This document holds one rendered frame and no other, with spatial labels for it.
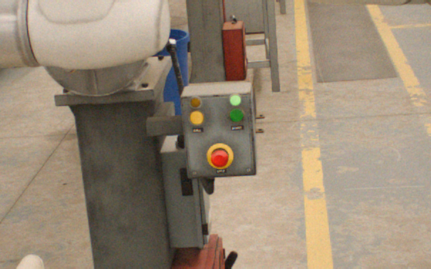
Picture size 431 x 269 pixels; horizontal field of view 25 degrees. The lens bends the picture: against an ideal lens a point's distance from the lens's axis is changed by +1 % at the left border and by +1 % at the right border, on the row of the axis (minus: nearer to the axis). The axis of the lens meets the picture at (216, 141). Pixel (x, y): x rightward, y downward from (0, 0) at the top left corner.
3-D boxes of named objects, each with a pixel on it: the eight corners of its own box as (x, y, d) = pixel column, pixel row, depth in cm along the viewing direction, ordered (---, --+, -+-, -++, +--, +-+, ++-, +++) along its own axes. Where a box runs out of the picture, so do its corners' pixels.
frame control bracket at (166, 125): (149, 132, 231) (147, 116, 230) (226, 127, 229) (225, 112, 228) (147, 136, 227) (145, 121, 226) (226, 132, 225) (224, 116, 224)
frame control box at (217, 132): (178, 171, 244) (168, 72, 237) (261, 166, 242) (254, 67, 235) (167, 206, 221) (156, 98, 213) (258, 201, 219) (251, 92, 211)
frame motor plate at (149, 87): (85, 71, 260) (83, 58, 258) (172, 66, 257) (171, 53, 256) (55, 107, 225) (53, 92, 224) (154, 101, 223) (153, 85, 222)
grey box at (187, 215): (176, 228, 260) (156, 31, 244) (214, 226, 259) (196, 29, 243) (169, 250, 246) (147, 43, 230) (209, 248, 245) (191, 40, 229)
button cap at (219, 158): (212, 163, 218) (211, 146, 217) (229, 162, 218) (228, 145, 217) (211, 169, 215) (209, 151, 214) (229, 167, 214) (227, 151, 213)
